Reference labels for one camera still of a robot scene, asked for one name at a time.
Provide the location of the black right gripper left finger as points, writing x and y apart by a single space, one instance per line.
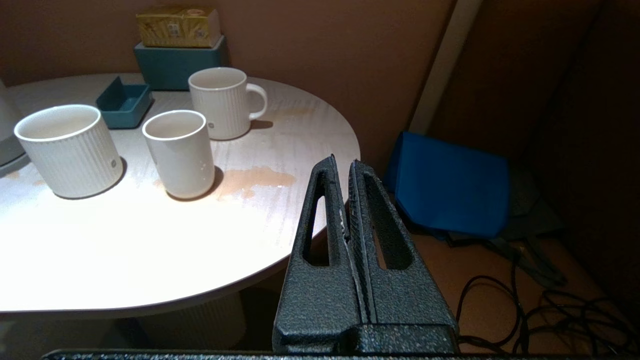
315 305

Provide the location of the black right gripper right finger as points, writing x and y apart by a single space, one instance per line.
405 305

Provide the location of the white electric kettle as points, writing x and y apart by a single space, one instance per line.
6 120

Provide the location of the blue fabric bag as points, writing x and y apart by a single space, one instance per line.
450 185

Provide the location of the grey fabric bag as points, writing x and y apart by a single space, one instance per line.
532 215

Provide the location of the tall smooth white cup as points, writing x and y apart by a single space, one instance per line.
182 165

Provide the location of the small blue rectangular tray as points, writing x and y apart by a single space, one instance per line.
125 117

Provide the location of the blue-grey tissue box holder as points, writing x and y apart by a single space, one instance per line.
170 67

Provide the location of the wide ribbed white cup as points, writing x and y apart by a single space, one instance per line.
70 160

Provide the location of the gold tissue pack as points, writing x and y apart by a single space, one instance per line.
175 27

